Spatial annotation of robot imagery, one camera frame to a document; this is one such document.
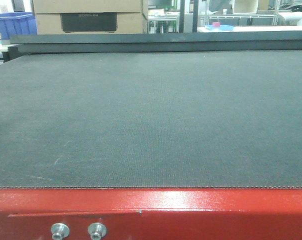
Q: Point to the dark green conveyor belt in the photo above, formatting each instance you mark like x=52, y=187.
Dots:
x=152, y=120

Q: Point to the small red block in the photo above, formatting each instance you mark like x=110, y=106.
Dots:
x=216, y=24

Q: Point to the shallow blue tray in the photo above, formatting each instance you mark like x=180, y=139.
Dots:
x=220, y=28

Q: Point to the lower cardboard box black label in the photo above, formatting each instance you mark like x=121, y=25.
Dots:
x=127, y=23

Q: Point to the white metal shelf rack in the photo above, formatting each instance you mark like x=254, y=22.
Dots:
x=258, y=19

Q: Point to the upper cardboard box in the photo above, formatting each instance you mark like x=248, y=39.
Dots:
x=89, y=6

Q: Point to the white background table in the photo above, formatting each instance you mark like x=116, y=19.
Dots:
x=277, y=28

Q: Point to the blue crate background left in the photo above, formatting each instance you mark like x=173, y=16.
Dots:
x=17, y=23

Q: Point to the dark conveyor far rail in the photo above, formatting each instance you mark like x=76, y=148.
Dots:
x=159, y=43

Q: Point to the black vertical post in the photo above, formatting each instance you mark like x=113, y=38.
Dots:
x=195, y=16

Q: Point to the red conveyor frame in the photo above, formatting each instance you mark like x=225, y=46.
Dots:
x=153, y=214

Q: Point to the right silver frame bolt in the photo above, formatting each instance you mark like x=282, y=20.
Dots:
x=97, y=231

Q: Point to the silver frame bolt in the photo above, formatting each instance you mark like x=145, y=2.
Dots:
x=97, y=231
x=59, y=231

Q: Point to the left silver frame bolt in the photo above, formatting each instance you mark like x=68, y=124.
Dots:
x=59, y=231

